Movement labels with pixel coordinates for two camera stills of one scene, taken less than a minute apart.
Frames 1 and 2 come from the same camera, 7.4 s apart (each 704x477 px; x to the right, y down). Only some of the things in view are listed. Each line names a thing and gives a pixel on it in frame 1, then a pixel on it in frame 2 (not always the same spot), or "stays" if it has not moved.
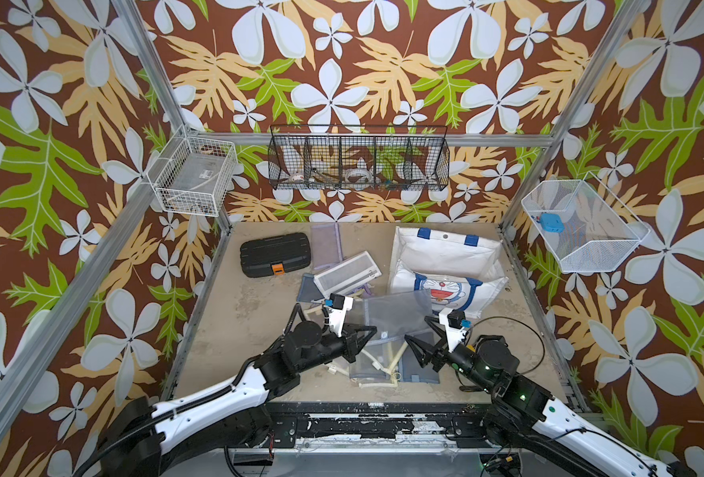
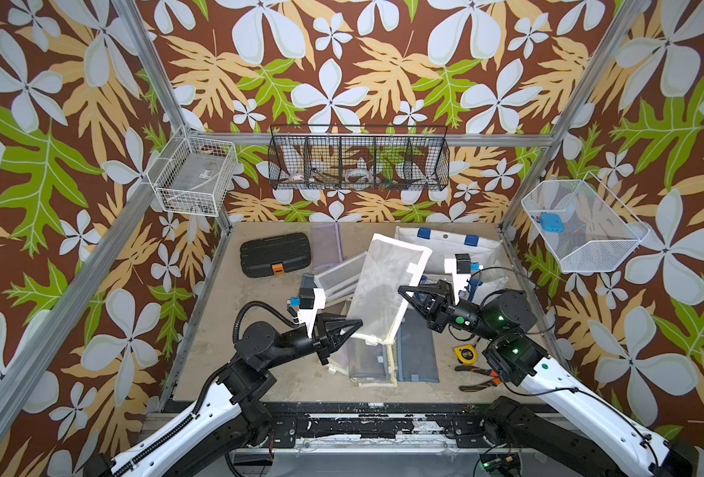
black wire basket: x=359 y=157 stays
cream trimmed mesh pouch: x=364 y=372 -> x=377 y=300
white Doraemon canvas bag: x=459 y=271 stays
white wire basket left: x=191 y=174 stays
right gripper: x=440 y=353 -> x=442 y=312
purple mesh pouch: x=326 y=244 stays
